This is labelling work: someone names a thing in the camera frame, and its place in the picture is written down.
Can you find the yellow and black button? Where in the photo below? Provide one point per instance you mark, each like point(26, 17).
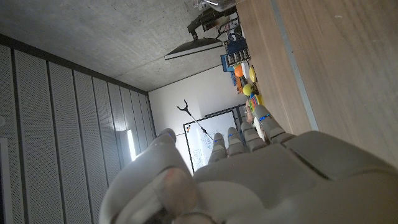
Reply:
point(252, 74)

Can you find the blue mug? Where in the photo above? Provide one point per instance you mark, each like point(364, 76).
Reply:
point(236, 46)

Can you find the black and white block rack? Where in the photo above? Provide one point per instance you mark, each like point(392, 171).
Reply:
point(239, 58)

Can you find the white plate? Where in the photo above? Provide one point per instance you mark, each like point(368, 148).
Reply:
point(258, 130)

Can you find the black computer monitor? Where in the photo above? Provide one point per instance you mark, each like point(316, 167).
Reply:
point(192, 48)

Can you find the colourful stacking cups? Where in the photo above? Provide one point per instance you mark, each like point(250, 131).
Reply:
point(253, 102)

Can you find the whiteboard with black frame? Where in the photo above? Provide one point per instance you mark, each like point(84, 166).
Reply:
point(202, 146)

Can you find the yellow tennis ball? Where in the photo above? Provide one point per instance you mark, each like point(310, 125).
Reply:
point(247, 89)

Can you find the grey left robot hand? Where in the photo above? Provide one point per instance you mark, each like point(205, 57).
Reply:
point(264, 186)

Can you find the black reacher grabber tool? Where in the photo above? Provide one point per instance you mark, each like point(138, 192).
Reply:
point(186, 109)

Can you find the long ceiling light strip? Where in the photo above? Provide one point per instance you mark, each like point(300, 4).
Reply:
point(131, 144)

